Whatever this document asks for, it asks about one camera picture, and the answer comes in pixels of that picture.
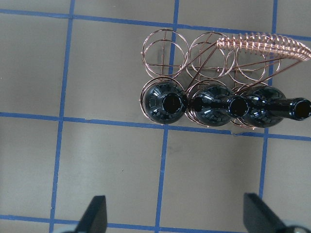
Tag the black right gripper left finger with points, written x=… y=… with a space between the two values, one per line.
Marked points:
x=94 y=219

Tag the dark wine bottle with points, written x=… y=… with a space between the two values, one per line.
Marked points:
x=163 y=102
x=268 y=106
x=216 y=105

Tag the copper wire bottle basket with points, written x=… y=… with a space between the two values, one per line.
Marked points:
x=239 y=62

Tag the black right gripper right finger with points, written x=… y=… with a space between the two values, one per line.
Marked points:
x=259 y=218

